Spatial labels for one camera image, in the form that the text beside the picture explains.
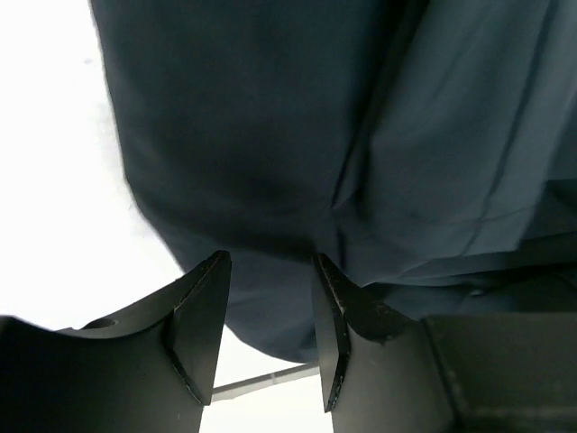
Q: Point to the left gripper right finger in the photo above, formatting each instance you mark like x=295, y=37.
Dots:
x=384, y=372

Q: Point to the dark navy sport shorts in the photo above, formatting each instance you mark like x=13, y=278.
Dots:
x=427, y=147

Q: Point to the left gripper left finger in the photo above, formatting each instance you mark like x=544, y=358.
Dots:
x=149, y=367

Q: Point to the front aluminium rail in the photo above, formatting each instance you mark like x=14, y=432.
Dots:
x=234, y=390

